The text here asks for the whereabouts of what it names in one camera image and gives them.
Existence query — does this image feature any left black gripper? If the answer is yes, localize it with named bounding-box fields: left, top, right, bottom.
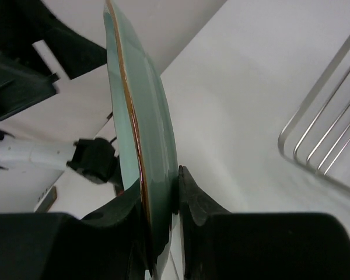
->
left=0, top=0, right=107, bottom=121

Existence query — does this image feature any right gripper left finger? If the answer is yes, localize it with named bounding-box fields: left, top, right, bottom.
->
left=0, top=185, right=147, bottom=279

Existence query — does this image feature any metal wire dish rack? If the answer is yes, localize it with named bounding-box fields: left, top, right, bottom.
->
left=278, top=35, right=350, bottom=191

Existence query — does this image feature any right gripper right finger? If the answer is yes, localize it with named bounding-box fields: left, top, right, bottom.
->
left=178, top=166, right=350, bottom=279

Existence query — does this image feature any light green flower plate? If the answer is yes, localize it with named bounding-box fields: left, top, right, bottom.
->
left=104, top=1, right=179, bottom=279

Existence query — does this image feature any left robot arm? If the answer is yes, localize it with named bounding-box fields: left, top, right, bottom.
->
left=0, top=1, right=117, bottom=183

